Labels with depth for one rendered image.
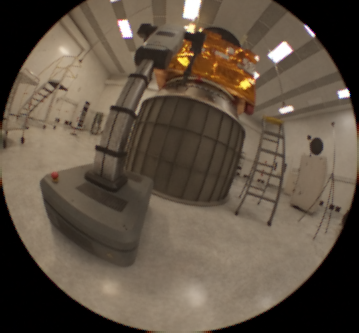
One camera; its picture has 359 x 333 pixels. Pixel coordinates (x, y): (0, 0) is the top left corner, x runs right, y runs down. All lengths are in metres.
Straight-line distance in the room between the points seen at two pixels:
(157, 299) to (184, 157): 1.15
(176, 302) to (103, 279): 0.28
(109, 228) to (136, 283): 0.29
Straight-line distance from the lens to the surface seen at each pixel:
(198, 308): 0.58
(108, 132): 0.54
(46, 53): 7.56
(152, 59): 0.71
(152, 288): 0.55
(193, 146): 1.13
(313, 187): 3.56
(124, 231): 0.35
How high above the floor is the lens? 0.53
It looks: 1 degrees down
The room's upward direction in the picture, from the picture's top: 17 degrees clockwise
